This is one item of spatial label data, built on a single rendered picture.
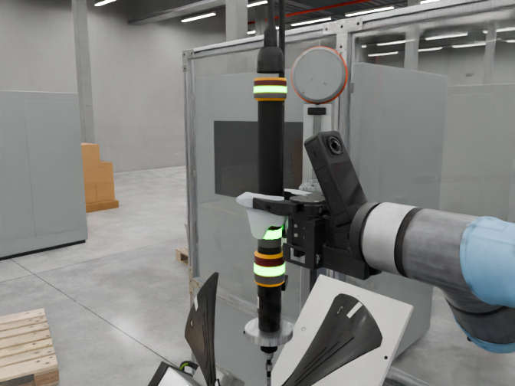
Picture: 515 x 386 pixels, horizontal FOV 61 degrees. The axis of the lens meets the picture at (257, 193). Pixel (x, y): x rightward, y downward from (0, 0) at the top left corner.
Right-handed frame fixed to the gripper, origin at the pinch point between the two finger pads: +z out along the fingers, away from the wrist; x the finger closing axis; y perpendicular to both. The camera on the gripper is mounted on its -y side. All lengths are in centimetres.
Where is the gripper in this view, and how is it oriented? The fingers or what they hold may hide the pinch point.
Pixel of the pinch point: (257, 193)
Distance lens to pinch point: 63.6
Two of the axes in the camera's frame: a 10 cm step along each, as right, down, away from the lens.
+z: -6.7, -1.3, 7.3
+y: 0.0, 9.8, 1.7
